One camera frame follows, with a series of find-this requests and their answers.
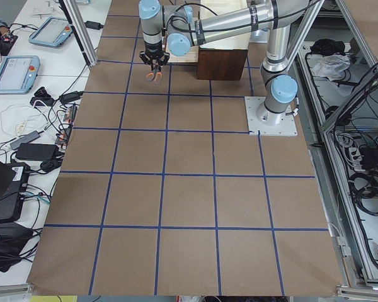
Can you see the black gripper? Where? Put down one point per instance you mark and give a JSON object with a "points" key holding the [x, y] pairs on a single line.
{"points": [[152, 50]]}

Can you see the grey orange scissors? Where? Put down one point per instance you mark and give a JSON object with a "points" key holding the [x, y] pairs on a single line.
{"points": [[155, 74]]}

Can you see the brown wooden drawer cabinet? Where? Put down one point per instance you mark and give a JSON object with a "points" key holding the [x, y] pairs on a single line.
{"points": [[214, 64]]}

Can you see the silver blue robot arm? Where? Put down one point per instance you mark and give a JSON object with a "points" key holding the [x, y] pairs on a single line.
{"points": [[171, 30]]}

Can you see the black power adapter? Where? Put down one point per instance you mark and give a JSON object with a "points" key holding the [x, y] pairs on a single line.
{"points": [[93, 25]]}

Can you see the white plastic bin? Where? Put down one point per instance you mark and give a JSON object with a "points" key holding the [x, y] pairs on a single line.
{"points": [[224, 6]]}

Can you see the blue teach pendant far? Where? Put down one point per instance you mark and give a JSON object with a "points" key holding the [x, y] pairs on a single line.
{"points": [[52, 33]]}

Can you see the blue teach pendant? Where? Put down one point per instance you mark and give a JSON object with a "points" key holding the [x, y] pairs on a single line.
{"points": [[52, 33], [18, 73]]}

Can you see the blue teach pendant near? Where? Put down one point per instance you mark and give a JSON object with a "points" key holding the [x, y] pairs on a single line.
{"points": [[18, 73]]}

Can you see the black power brick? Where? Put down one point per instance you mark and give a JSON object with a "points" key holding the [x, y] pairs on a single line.
{"points": [[36, 151]]}

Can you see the aluminium frame post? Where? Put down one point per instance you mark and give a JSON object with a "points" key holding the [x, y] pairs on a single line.
{"points": [[73, 15]]}

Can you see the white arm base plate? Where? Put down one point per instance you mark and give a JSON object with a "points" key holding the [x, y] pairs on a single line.
{"points": [[264, 123]]}

